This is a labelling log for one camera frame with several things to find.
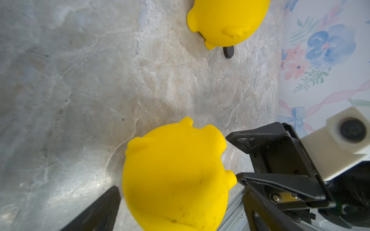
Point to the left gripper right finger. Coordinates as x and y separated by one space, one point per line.
263 215

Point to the yellow piggy bank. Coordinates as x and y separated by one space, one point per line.
174 180
225 23

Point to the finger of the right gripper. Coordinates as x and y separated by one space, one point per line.
274 148

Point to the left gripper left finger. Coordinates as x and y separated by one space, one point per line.
100 215

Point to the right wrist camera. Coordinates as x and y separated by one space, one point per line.
340 145

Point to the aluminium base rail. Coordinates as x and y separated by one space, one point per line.
235 218

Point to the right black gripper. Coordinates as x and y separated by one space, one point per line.
350 191

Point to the black round rubber plug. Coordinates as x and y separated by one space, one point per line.
229 52

